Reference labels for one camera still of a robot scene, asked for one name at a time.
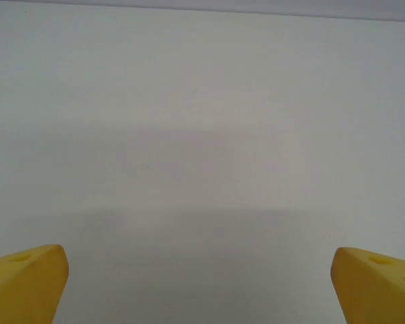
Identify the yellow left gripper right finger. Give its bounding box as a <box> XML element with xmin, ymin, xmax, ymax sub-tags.
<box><xmin>330</xmin><ymin>246</ymin><xmax>405</xmax><ymax>324</ymax></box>

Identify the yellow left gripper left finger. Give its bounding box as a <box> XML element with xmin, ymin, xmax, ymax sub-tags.
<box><xmin>0</xmin><ymin>244</ymin><xmax>70</xmax><ymax>324</ymax></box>

